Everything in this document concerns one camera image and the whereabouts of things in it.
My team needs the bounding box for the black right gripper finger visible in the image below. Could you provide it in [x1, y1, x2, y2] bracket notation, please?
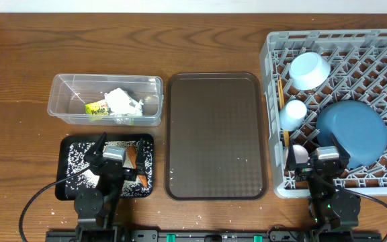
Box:
[286, 143, 298, 170]
[331, 133, 350, 161]

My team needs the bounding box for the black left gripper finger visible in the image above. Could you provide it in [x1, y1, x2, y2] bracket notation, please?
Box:
[135, 139, 145, 170]
[83, 132, 107, 165]

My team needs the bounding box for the orange carrot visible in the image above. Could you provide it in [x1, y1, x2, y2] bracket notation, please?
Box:
[126, 146, 148, 188]

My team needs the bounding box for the pink cup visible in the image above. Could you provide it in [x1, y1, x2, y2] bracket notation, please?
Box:
[293, 145, 309, 164]

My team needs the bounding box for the dark blue plate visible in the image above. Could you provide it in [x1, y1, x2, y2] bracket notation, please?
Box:
[316, 100, 387, 169]

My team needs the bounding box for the light blue cup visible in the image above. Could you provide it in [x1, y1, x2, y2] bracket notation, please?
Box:
[279, 99, 307, 131]

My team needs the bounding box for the white tissue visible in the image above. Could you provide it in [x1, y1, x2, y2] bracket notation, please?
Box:
[111, 100, 143, 125]
[104, 88, 132, 113]

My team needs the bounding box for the light blue rice bowl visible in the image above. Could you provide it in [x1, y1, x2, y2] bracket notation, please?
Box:
[289, 52, 331, 91]

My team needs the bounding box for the yellow snack wrapper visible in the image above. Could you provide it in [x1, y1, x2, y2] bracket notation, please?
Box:
[85, 99, 109, 116]

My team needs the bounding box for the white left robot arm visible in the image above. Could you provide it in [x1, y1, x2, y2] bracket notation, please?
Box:
[74, 133, 145, 242]

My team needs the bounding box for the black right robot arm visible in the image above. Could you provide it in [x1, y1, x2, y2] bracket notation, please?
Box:
[286, 134, 361, 242]

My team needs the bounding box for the grey dishwasher rack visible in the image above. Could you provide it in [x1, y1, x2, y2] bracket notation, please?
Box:
[260, 29, 387, 198]

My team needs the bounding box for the clear plastic bin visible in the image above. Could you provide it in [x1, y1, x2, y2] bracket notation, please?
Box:
[47, 74, 164, 126]

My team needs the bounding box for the brown serving tray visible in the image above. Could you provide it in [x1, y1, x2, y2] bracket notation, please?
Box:
[165, 72, 268, 201]

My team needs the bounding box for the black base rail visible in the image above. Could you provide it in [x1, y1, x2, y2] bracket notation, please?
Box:
[44, 229, 382, 242]

